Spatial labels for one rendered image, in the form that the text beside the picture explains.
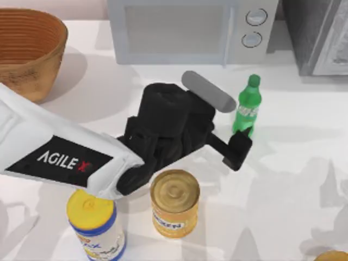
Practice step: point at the microwave oven knob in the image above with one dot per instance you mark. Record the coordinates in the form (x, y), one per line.
(252, 40)
(256, 15)

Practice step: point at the golden yellow can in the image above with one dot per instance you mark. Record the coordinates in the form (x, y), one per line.
(175, 204)

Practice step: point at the white canister with yellow lid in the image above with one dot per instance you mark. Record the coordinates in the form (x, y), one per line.
(95, 225)

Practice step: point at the pale grey rounded box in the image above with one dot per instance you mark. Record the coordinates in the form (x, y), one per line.
(208, 91)

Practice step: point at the green bottle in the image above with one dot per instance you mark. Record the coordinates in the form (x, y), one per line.
(248, 107)

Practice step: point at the orange round object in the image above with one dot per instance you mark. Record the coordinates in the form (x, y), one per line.
(333, 257)

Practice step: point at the brown plant pot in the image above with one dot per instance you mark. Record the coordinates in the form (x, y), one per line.
(30, 54)

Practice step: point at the pale microwave oven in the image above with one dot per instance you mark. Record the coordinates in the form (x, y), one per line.
(174, 30)

